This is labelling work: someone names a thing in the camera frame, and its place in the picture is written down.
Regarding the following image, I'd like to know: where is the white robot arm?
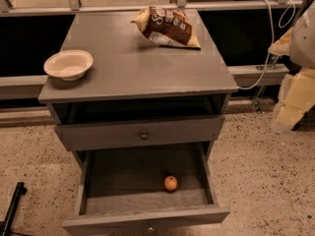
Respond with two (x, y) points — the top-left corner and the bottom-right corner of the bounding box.
(268, 1), (315, 133)

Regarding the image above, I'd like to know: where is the orange fruit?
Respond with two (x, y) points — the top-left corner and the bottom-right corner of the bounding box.
(163, 176), (177, 192)

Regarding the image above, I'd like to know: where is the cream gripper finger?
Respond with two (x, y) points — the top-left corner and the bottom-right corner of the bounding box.
(268, 28), (293, 56)
(271, 68), (315, 133)

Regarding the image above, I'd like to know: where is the brown chip bag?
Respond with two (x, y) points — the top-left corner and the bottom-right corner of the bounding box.
(132, 6), (201, 49)

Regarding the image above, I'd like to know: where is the black metal bar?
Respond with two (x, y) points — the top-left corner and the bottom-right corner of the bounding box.
(0, 182), (27, 236)

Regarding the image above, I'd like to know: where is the round metal top drawer knob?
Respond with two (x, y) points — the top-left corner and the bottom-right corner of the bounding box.
(140, 132), (149, 140)

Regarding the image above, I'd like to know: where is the closed grey top drawer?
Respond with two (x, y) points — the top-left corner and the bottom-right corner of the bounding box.
(55, 115), (224, 151)

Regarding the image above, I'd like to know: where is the grey wooden drawer cabinet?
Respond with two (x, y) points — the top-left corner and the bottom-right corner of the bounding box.
(37, 9), (239, 236)

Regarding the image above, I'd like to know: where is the grey metal railing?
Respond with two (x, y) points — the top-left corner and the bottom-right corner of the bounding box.
(0, 0), (315, 101)

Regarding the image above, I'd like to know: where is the white paper bowl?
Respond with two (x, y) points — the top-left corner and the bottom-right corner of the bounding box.
(43, 50), (94, 81)

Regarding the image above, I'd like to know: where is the open grey middle drawer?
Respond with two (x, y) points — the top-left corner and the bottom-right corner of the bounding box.
(63, 143), (229, 236)

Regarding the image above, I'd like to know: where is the white cable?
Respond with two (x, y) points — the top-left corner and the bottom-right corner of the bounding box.
(237, 0), (297, 91)

